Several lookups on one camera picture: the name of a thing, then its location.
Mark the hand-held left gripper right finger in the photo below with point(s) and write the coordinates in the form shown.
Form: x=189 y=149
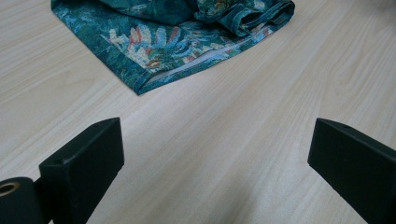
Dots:
x=358 y=168

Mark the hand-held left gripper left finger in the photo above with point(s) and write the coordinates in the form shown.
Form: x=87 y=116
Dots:
x=84 y=168

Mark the teal floral shirt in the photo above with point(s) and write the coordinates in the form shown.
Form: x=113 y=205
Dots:
x=174 y=40

